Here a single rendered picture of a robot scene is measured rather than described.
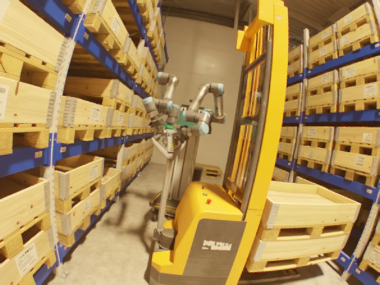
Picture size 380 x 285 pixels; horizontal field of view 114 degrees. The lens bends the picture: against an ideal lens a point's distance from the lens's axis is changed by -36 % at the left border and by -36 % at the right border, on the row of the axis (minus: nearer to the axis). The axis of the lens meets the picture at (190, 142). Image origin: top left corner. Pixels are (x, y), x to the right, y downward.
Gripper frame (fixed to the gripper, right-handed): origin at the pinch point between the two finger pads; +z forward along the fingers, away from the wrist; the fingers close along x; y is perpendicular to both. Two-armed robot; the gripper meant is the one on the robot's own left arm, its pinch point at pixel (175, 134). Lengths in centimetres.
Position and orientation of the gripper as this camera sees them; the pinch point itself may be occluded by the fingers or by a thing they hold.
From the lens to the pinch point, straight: 172.9
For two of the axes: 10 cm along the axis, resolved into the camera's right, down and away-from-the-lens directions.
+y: 6.3, 0.6, 7.8
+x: -0.5, -9.9, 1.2
